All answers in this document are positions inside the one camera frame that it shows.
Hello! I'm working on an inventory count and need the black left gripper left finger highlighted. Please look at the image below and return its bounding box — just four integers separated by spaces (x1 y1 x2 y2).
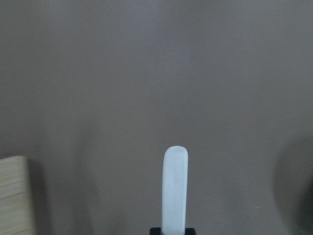
149 228 162 235

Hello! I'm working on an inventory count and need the white ceramic spoon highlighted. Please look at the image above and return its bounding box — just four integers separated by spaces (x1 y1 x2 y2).
161 146 188 235

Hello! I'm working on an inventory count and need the bamboo cutting board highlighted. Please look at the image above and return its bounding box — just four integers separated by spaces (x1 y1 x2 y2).
0 156 36 235

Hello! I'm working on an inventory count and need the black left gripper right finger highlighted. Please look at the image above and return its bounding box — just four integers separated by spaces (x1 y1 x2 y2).
185 228 197 235

